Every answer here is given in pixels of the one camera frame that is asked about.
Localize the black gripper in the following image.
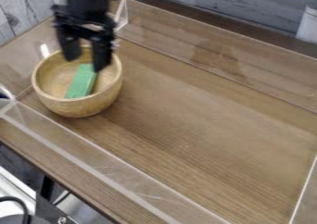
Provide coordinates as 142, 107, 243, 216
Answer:
53, 0, 117, 72

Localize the light wooden bowl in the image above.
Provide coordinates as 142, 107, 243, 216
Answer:
31, 46, 124, 118

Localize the white cylindrical container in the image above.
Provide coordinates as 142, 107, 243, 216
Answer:
296, 4, 317, 44

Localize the black table leg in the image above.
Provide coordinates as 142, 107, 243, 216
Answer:
41, 176, 55, 200

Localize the black metal bracket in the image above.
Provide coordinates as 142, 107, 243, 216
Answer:
35, 194, 78, 224

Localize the green rectangular block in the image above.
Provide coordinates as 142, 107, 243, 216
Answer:
65, 64, 98, 99

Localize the black cable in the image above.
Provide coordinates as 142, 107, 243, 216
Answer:
0, 195, 31, 224

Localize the clear acrylic tray wall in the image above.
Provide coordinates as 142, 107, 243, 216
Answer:
0, 1, 317, 224

